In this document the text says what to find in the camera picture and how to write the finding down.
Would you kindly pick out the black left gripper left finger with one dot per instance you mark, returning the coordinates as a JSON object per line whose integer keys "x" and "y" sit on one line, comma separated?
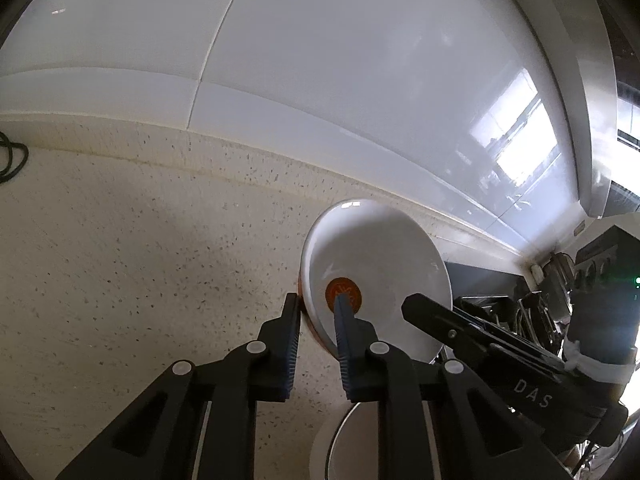
{"x": 198, "y": 421}

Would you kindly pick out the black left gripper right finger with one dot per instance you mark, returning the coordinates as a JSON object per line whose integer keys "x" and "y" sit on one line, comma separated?
{"x": 434, "y": 421}

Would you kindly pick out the white bowl on counter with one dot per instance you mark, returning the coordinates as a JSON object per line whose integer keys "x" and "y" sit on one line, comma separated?
{"x": 346, "y": 446}

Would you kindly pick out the white bowl red emblem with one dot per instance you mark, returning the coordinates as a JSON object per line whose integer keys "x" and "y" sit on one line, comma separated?
{"x": 377, "y": 255}

